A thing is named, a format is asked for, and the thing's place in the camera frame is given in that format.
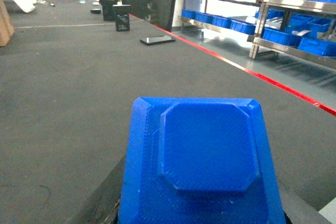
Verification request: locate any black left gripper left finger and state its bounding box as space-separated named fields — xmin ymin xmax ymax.
xmin=66 ymin=157 xmax=125 ymax=223

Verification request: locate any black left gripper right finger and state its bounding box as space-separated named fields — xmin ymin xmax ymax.
xmin=278 ymin=182 xmax=331 ymax=224

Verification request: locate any blue block with knob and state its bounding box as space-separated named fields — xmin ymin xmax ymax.
xmin=118 ymin=97 xmax=285 ymax=223

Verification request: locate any steel shelf rack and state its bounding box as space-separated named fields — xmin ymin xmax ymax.
xmin=180 ymin=0 xmax=335 ymax=69

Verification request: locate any black smartphone on table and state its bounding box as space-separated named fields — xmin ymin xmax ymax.
xmin=140 ymin=35 xmax=176 ymax=46

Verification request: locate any black stand near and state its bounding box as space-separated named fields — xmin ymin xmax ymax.
xmin=112 ymin=5 xmax=131 ymax=31

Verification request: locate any black stand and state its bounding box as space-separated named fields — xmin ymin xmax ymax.
xmin=99 ymin=0 xmax=118 ymax=22
xmin=112 ymin=5 xmax=131 ymax=31

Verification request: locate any small black flat device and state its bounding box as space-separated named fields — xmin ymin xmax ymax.
xmin=90 ymin=9 xmax=101 ymax=14

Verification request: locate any large cardboard box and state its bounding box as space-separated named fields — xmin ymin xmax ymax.
xmin=0 ymin=0 xmax=14 ymax=47

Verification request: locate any black stand far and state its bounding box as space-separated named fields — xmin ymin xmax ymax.
xmin=99 ymin=0 xmax=118 ymax=22

